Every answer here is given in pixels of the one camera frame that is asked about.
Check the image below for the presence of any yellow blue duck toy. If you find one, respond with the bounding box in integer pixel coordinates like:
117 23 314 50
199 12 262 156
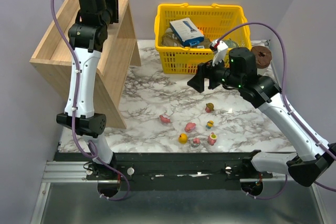
206 120 214 129

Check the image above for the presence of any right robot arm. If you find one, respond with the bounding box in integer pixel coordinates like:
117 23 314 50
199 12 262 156
187 47 335 187

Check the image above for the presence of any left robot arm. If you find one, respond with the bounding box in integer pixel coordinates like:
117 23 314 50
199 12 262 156
56 0 117 165

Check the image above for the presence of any wooden shelf unit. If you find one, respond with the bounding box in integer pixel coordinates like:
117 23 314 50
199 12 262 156
30 0 141 129

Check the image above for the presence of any brown hat duck toy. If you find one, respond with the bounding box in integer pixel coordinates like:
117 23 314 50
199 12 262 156
205 103 214 113

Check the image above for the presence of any green round melon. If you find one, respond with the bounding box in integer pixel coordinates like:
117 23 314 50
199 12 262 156
223 39 239 49

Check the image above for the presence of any pink pig toy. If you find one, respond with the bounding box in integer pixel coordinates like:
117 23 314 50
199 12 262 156
184 122 196 133

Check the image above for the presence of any blue white razor box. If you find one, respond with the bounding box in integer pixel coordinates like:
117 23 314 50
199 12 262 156
170 18 205 47

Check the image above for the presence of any pink flamingo toy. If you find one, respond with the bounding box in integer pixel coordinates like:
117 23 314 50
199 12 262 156
159 114 171 124

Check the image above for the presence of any grey cup brown lid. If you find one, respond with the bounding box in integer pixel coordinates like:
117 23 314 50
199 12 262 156
251 46 272 69

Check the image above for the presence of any brown paper package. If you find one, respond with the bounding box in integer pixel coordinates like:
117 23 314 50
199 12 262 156
161 30 211 49

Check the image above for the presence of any yellow plastic basket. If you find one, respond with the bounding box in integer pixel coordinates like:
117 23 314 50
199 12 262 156
154 3 247 74

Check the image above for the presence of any yellow rubber duck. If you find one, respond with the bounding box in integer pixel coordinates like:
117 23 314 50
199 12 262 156
178 133 188 144

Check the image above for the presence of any pink green toy figure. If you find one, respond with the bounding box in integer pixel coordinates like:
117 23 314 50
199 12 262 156
207 132 217 146

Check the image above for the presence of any small pink cupcake toy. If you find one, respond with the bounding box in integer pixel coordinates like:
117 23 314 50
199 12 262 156
191 137 201 147

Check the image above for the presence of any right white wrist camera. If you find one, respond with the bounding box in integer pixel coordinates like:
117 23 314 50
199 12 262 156
209 39 228 67

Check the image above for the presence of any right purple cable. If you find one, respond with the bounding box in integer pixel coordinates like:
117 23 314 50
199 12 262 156
217 22 336 199

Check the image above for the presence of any purple cable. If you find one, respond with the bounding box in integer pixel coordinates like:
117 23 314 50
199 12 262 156
217 22 336 199
51 0 131 201

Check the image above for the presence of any black mounting rail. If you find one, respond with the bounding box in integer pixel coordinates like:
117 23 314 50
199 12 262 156
86 149 295 191

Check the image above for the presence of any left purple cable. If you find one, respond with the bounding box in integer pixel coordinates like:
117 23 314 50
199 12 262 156
51 0 131 201

